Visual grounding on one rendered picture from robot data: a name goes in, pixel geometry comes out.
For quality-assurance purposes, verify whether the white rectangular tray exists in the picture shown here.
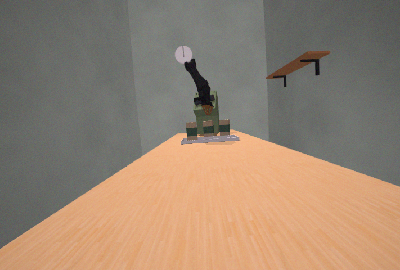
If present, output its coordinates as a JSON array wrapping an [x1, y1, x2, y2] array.
[[181, 135, 240, 144]]

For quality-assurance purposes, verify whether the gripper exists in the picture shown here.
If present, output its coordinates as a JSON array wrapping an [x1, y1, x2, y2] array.
[[201, 96, 213, 115]]

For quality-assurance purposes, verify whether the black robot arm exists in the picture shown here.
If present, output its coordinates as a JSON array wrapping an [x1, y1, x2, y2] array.
[[184, 58, 215, 106]]

